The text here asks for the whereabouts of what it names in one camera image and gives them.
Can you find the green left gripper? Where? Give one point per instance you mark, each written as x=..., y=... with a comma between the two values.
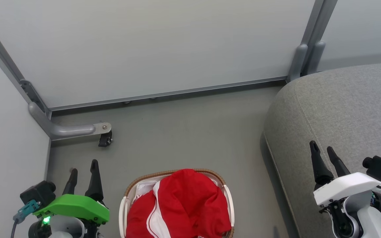
x=74, y=206

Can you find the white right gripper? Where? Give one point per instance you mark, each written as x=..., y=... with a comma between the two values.
x=349, y=186

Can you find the red and white garment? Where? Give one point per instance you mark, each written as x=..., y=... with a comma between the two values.
x=184, y=205

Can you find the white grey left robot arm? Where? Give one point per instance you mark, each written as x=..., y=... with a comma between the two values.
x=63, y=231

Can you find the grey fabric sofa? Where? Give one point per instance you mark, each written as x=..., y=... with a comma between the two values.
x=339, y=115

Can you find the black caster wheel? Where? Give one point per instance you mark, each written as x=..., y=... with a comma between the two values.
x=105, y=140

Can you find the grey curved partition foot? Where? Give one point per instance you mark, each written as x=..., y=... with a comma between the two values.
x=64, y=130

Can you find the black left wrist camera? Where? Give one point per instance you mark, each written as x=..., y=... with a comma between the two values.
x=38, y=193

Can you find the grey partition post with feet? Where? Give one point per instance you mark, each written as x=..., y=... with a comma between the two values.
x=309, y=49

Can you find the grey partition bottom rail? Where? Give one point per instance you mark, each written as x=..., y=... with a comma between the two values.
x=177, y=94

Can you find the grey partition corner post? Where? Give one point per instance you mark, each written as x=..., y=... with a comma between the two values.
x=8, y=64

